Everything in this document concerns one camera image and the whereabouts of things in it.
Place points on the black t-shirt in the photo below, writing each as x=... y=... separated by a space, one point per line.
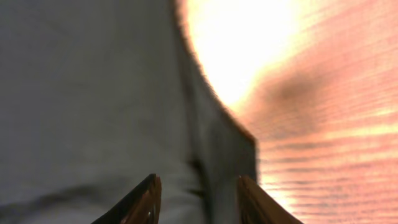
x=95 y=96

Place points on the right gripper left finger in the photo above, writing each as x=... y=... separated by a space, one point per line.
x=140 y=206

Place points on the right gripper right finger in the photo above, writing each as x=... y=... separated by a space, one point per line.
x=257 y=207

